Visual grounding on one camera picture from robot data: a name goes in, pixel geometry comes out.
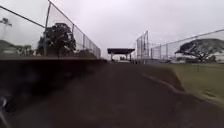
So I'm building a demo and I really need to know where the flat-roofed shelter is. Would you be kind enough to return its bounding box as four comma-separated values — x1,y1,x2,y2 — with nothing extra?
106,47,136,62

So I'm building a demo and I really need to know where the dark dirt path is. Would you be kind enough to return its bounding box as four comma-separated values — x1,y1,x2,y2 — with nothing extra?
0,61,224,128

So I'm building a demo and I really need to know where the large dark tree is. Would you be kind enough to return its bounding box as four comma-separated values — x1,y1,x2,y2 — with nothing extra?
35,22,78,57

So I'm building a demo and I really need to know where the wide spreading tree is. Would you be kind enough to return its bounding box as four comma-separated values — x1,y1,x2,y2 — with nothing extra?
174,38,224,63

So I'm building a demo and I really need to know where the green grass field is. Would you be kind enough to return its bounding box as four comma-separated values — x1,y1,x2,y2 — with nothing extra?
150,62,224,108

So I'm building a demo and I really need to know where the tall light pole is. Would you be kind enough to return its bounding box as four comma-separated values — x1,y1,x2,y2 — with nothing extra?
0,17,14,42

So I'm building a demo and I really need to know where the tall chain-link fence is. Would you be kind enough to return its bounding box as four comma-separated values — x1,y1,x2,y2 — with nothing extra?
134,28,224,64
0,0,102,60

